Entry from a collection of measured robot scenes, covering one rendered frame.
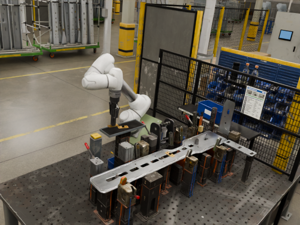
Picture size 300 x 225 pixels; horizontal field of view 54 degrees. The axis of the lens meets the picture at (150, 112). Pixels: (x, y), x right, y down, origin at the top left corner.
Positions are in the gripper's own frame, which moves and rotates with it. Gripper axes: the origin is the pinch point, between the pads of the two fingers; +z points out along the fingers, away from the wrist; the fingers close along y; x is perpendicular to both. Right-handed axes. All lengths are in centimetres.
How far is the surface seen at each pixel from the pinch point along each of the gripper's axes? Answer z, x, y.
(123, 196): 25, -20, 54
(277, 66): -15, 276, -42
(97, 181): 25, -28, 34
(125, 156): 20.9, 0.7, 19.9
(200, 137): 25, 84, 16
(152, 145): 22.3, 30.7, 12.3
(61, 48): 100, 206, -713
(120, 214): 40, -21, 53
